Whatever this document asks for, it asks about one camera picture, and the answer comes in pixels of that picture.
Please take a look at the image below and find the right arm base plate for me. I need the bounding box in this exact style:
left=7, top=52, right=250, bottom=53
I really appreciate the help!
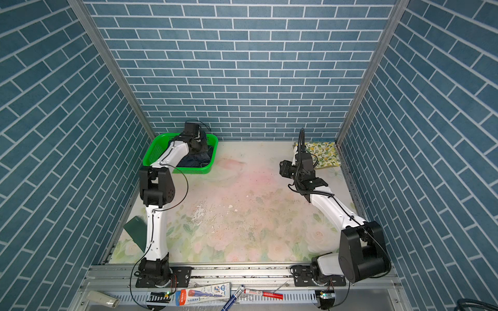
left=289, top=264, right=346, bottom=287

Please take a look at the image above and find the left black cable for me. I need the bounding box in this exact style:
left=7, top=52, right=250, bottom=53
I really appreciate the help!
left=129, top=119, right=213, bottom=310

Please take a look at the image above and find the black cable bottom right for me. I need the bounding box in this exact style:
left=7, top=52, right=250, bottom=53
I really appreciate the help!
left=454, top=297, right=498, bottom=311

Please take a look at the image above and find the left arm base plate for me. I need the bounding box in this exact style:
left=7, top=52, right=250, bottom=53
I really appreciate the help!
left=134, top=266, right=193, bottom=289

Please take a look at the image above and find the dark green sponge block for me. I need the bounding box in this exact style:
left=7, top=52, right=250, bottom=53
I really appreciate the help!
left=123, top=216, right=147, bottom=252

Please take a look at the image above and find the green plastic basket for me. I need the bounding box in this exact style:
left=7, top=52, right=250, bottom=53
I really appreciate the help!
left=143, top=130, right=219, bottom=174

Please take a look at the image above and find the blue marker pen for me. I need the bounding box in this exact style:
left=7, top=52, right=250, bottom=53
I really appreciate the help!
left=221, top=285, right=245, bottom=311

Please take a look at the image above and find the red marker pen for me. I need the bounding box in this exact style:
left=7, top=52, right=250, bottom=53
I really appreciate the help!
left=244, top=288, right=284, bottom=300

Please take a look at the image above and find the dark navy skirt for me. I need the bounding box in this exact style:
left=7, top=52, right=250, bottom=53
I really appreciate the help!
left=177, top=145, right=214, bottom=168

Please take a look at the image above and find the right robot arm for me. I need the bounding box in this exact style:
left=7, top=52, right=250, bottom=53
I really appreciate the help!
left=279, top=152, right=392, bottom=284

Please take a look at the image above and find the right black corrugated cable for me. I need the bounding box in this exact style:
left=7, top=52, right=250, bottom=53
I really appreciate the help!
left=287, top=128, right=336, bottom=199

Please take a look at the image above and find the aluminium rail frame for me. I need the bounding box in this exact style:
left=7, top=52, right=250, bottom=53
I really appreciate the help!
left=69, top=263, right=411, bottom=310

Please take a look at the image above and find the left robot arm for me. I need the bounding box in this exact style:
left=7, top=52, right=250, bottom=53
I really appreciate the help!
left=137, top=130, right=209, bottom=287

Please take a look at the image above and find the grey tape roll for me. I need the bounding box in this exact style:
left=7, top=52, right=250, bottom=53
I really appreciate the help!
left=86, top=290, right=120, bottom=308

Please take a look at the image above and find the red blue toothpaste box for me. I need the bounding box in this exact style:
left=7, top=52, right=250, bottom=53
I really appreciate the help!
left=175, top=282, right=232, bottom=307

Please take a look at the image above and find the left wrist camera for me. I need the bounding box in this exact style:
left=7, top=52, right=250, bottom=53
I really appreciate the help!
left=183, top=121, right=202, bottom=137

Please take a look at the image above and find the yellow floral skirt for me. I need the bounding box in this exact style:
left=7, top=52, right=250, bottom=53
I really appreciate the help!
left=305, top=142, right=341, bottom=169

